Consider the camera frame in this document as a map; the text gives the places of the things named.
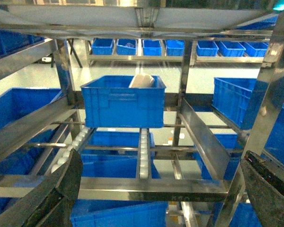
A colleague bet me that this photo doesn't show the blue crate on rollers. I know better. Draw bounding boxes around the blue crate on rollers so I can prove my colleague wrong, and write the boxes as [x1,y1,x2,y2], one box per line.
[81,75,166,128]

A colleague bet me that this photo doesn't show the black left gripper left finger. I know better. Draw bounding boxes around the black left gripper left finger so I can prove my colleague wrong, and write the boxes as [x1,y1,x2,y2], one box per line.
[21,149,82,227]

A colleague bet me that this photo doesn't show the stainless steel shelf rack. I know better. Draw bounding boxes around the stainless steel shelf rack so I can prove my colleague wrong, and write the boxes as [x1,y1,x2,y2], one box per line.
[0,0,284,227]

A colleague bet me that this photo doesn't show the white roller track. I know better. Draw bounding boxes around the white roller track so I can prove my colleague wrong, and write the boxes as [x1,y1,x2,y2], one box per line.
[51,127,93,173]
[137,128,150,179]

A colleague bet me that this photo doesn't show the white roller track centre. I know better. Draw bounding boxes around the white roller track centre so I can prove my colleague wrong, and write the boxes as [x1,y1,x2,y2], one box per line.
[137,128,150,179]

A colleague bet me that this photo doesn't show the white object in crate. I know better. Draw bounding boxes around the white object in crate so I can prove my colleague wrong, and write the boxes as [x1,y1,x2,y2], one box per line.
[129,73,155,88]

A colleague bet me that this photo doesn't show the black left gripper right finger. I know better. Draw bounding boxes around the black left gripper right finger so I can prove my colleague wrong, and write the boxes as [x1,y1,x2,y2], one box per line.
[240,151,284,227]

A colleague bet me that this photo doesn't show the white roller track left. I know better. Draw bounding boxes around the white roller track left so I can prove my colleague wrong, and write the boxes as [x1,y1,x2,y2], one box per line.
[51,127,93,173]

